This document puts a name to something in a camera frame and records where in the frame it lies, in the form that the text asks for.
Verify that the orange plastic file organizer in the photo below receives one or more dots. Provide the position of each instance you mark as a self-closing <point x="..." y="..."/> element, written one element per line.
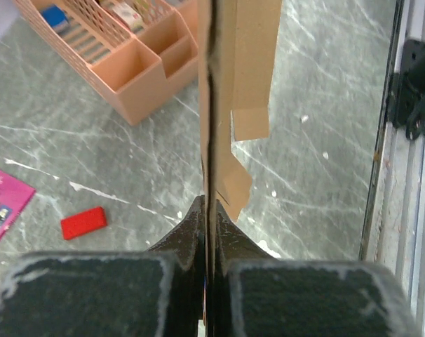
<point x="136" y="73"/>

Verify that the blue block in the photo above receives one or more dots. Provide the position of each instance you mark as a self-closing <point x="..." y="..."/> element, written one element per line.
<point x="55" y="17"/>

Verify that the pink sticker sheet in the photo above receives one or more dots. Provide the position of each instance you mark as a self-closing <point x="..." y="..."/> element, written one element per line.
<point x="14" y="196"/>

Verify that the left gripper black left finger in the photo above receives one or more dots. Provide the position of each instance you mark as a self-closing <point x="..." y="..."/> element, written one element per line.
<point x="157" y="292"/>

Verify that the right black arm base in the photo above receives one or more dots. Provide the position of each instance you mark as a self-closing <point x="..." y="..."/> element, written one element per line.
<point x="407" y="91"/>

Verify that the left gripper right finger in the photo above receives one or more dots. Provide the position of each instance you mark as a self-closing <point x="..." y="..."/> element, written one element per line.
<point x="259" y="295"/>

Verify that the flat red block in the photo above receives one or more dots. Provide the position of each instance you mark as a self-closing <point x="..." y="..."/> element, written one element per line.
<point x="83" y="223"/>

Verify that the cardboard box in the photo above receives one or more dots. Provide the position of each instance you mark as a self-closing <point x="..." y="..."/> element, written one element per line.
<point x="236" y="52"/>

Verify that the aluminium mounting rail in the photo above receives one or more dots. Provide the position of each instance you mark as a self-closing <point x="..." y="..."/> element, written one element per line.
<point x="394" y="224"/>

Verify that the white card box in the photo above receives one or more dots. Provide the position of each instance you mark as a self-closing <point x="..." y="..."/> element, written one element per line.
<point x="126" y="15"/>

